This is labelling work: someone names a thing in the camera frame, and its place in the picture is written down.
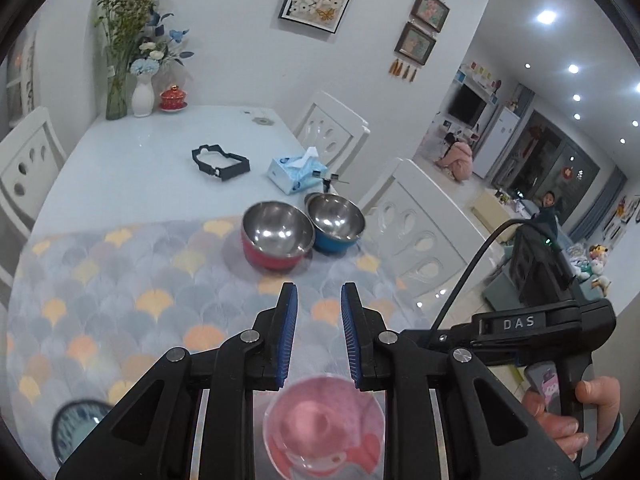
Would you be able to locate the blue white patterned plate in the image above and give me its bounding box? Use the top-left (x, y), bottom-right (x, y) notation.
top-left (51, 399), bottom-right (112, 465)

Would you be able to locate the black phone stand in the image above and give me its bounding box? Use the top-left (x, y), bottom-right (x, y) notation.
top-left (304, 170), bottom-right (343, 207)

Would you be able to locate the blue steel bowl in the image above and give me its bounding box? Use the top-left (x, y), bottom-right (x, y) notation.
top-left (305, 193), bottom-right (366, 254)

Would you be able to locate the red steel bowl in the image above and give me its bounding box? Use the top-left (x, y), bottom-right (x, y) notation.
top-left (241, 200), bottom-right (316, 271)

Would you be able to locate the red lidded cup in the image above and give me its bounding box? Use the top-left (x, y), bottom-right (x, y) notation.
top-left (160, 84), bottom-right (188, 113)

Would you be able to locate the white refrigerator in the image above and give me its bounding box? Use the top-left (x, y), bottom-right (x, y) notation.
top-left (473, 107), bottom-right (520, 180)

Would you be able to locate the white chair near right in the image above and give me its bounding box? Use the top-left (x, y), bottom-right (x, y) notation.
top-left (358, 158), bottom-right (486, 313)

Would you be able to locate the upper small framed picture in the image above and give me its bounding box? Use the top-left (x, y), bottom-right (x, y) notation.
top-left (410, 0), bottom-right (450, 32)

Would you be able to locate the wall television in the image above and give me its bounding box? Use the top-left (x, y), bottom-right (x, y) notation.
top-left (447, 84), bottom-right (486, 126)

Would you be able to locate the lower small framed picture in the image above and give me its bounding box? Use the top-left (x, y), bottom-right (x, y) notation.
top-left (395, 23), bottom-right (436, 66)

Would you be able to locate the pink penguin plate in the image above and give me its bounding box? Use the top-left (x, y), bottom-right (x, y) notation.
top-left (262, 375), bottom-right (385, 479)

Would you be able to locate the person in pink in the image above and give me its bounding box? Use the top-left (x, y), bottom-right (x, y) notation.
top-left (436, 141), bottom-right (473, 182)

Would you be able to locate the white flower vase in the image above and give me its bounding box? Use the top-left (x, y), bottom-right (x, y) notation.
top-left (131, 74), bottom-right (155, 118)

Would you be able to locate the scallop pattern table mat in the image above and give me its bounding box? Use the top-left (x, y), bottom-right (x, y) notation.
top-left (4, 218), bottom-right (424, 478)

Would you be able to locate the glass vase with stems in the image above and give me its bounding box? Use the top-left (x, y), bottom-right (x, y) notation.
top-left (96, 0), bottom-right (156, 120)

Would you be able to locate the blue tissue pack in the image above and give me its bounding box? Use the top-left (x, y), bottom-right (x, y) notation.
top-left (267, 146), bottom-right (328, 195)

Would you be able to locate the person right hand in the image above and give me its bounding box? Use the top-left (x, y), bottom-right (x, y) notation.
top-left (519, 375), bottom-right (624, 463)

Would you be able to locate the white chair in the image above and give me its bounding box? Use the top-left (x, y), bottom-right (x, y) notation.
top-left (0, 105), bottom-right (68, 256)
top-left (358, 158), bottom-right (486, 313)
top-left (295, 91), bottom-right (371, 174)

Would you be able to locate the white chair left far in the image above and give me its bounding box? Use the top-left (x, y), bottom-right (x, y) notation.
top-left (0, 105), bottom-right (68, 256)

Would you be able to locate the white chair far right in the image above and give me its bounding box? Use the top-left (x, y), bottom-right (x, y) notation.
top-left (295, 91), bottom-right (371, 174)

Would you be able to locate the small framed picture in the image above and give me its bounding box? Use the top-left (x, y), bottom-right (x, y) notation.
top-left (395, 23), bottom-right (436, 66)
top-left (410, 0), bottom-right (450, 32)

